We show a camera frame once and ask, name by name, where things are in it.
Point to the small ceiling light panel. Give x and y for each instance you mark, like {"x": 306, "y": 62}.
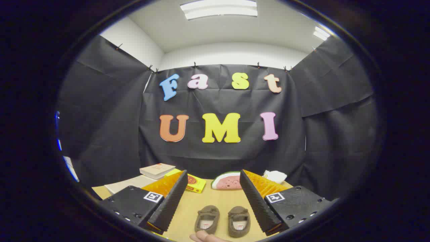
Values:
{"x": 321, "y": 33}

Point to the black backdrop cloth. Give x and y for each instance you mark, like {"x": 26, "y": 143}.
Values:
{"x": 218, "y": 154}

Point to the watermelon slice plush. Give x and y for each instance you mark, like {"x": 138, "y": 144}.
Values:
{"x": 228, "y": 183}

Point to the beige book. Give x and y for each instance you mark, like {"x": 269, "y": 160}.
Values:
{"x": 156, "y": 169}

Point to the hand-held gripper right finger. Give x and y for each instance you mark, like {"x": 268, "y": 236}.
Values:
{"x": 257, "y": 205}

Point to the white plush toy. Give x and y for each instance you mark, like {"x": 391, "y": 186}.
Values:
{"x": 275, "y": 176}

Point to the brown shoe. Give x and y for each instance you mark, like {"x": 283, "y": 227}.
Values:
{"x": 206, "y": 211}
{"x": 239, "y": 212}

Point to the large ceiling light panel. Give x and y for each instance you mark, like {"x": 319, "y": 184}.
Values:
{"x": 218, "y": 8}

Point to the cream fabric storage box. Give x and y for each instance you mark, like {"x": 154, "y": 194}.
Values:
{"x": 117, "y": 191}

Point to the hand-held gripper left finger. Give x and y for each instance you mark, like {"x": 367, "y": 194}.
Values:
{"x": 171, "y": 205}

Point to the yellow book with red circle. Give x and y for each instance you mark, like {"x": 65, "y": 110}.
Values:
{"x": 196, "y": 184}

